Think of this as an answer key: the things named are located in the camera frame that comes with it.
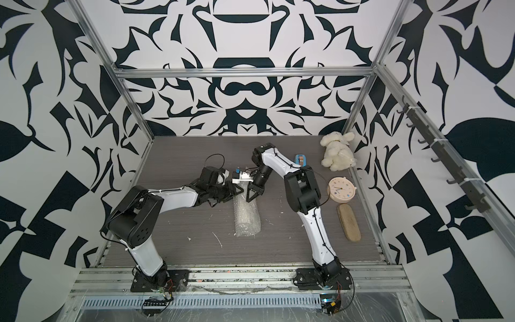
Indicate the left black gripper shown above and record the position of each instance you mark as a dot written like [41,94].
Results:
[232,191]

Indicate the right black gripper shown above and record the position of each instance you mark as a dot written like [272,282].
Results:
[255,189]

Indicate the blue tape dispenser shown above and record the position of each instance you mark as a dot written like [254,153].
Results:
[301,160]

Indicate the clear bubble wrap sheet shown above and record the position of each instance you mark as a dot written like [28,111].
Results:
[247,217]

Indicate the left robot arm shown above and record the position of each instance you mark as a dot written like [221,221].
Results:
[132,222]

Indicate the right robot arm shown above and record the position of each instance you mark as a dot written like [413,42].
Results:
[304,198]

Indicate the cream plush teddy bear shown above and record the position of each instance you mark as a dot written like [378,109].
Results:
[338,155]

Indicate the pink round alarm clock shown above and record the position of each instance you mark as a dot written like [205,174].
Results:
[341,190]

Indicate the tan oval case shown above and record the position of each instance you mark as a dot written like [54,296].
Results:
[349,223]

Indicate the left black electronics board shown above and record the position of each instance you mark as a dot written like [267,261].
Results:
[154,306]

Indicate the black electronics board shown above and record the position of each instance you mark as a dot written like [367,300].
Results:
[154,306]
[330,303]

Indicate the right black electronics board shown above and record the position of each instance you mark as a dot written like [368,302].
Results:
[330,303]

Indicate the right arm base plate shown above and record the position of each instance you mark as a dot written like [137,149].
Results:
[311,279]

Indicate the white perforated cable duct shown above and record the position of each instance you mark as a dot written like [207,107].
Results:
[309,301]

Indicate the black wall hook rail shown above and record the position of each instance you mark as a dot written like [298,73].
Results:
[448,156]

